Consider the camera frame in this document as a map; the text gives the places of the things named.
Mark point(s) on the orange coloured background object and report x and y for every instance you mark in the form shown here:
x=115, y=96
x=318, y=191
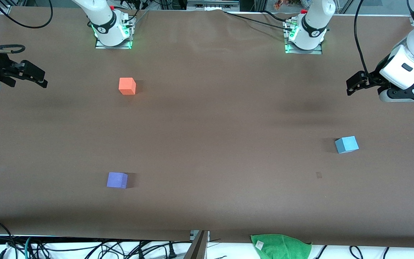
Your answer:
x=281, y=4

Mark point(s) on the orange foam block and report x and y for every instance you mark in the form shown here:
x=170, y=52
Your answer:
x=126, y=87

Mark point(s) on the aluminium corner bracket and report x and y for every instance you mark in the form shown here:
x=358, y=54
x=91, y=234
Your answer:
x=5, y=9

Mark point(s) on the green microfibre cloth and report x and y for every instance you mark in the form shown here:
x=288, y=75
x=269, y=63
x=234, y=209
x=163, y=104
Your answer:
x=282, y=248

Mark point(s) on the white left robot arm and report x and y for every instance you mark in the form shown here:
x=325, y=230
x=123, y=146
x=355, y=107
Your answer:
x=314, y=21

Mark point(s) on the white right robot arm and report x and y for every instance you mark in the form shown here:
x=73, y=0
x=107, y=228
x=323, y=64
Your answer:
x=102, y=14

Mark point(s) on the purple foam block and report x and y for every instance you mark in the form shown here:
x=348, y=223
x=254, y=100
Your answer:
x=116, y=180

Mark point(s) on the brown table cover sheet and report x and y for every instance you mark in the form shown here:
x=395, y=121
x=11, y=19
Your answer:
x=207, y=144

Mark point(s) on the aluminium frame post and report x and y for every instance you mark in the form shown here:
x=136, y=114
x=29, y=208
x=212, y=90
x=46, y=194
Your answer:
x=198, y=250

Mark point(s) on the light blue foam block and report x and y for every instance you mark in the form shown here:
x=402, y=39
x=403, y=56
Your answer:
x=347, y=145

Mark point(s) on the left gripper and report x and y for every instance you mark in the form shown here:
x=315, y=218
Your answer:
x=371, y=78

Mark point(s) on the aluminium frame rail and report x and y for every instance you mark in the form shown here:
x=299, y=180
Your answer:
x=212, y=4

